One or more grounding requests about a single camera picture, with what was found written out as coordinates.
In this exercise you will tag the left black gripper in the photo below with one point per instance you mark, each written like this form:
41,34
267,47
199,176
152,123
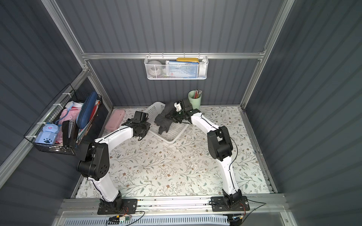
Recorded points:
142,129

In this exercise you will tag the yellow item in wall basket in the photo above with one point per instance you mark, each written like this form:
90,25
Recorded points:
188,59

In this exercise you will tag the white tape roll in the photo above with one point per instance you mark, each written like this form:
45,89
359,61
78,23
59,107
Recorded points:
154,68

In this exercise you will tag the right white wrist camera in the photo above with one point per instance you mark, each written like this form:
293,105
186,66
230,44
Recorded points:
183,105

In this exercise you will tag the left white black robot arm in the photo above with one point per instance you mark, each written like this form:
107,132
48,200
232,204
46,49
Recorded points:
94,161

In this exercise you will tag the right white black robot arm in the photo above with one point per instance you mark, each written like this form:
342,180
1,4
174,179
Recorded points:
220,148

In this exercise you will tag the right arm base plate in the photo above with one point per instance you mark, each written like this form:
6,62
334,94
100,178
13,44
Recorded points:
219,204

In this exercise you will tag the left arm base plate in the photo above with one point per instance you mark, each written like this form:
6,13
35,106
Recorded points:
124,206

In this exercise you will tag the black stapler in side basket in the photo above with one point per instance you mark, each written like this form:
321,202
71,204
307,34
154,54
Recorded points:
67,128

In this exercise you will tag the pink toy in side basket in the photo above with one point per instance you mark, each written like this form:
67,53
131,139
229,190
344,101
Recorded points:
66,115

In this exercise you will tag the white plastic perforated basket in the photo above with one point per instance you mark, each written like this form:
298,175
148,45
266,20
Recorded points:
168,132

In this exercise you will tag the colored pencils in cup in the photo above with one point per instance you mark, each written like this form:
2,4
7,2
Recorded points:
197,94

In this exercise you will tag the white wire wall basket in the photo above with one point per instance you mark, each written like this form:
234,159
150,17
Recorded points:
203,67

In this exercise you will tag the navy blue zip pouch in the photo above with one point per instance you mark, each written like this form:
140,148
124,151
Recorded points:
86,110

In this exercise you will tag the black wire side basket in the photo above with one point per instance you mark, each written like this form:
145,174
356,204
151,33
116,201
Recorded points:
68,99

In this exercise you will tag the green pencil cup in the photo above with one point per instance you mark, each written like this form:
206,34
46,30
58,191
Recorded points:
196,103

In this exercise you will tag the pink pencil case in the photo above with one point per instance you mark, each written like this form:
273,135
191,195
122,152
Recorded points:
115,120

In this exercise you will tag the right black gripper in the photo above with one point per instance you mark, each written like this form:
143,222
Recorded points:
174,115

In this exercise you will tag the blue white box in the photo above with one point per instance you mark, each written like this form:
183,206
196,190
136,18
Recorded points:
182,70

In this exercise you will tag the dark grey long pants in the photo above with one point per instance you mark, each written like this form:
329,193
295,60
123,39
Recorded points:
165,118

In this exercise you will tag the light blue paw toy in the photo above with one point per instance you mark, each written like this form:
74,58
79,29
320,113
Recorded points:
48,134

